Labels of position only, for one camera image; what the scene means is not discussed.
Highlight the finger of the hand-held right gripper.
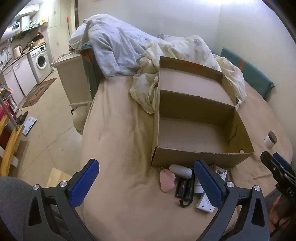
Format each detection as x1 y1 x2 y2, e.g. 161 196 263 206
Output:
272 152 296 176
260 151 289 183

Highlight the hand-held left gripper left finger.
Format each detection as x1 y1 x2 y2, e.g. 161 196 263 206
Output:
23 159 100 241

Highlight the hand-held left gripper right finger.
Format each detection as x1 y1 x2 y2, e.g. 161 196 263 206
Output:
194 159 271 241

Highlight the black flashlight with strap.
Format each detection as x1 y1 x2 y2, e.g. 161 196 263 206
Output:
179 178 196 208

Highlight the white remote control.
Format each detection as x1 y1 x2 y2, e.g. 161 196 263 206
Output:
196 192 216 213

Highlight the black printed tube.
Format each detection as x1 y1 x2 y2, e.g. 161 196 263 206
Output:
175 178 189 198

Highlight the white earbuds case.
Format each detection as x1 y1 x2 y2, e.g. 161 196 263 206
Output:
169 164 193 179

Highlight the pink cloud-shaped case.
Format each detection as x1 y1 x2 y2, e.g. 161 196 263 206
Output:
159 171 176 193

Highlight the cardboard box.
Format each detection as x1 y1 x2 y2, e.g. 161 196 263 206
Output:
151 56 255 168

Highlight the person's right hand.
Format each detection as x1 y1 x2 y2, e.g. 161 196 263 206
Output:
269 196 286 232

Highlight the white jar with brown lid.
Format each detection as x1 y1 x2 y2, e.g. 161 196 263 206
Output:
264 131 278 149

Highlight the cardboard sheet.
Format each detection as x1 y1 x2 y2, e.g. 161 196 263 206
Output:
49 167 73 187

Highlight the cream round pot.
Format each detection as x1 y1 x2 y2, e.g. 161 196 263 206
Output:
72 107 89 132

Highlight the white bathroom scale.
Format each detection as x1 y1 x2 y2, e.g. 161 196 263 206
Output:
22 116 37 136

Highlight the yellow wooden chair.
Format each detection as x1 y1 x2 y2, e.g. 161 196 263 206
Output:
0 116 25 176

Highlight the black slipper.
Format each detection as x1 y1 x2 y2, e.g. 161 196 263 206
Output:
16 111 29 124

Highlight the red bag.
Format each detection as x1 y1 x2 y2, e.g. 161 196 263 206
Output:
0 102 12 149

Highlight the brown floor rug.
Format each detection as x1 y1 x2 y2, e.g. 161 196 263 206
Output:
22 77 57 108

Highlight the grey metal pole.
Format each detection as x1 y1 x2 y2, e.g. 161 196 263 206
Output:
0 97 20 129

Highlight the white bedside cabinet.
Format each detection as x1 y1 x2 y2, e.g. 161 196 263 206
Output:
51 52 93 109

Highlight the teal bed headboard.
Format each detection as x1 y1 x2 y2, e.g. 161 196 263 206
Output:
80 42 103 102

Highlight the white kitchen cabinet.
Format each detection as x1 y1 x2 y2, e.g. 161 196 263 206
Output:
2 54 37 98

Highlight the white washing machine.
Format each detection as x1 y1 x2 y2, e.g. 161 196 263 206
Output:
29 45 52 84

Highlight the cream printed quilt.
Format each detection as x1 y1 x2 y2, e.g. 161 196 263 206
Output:
129 35 248 114

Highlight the light blue quilt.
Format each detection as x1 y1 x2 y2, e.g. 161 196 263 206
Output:
69 14 162 78

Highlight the grey floral pillow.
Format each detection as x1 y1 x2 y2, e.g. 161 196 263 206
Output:
158 34 183 42

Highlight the teal cushion with orange strap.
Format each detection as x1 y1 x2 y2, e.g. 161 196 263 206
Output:
220 47 275 102

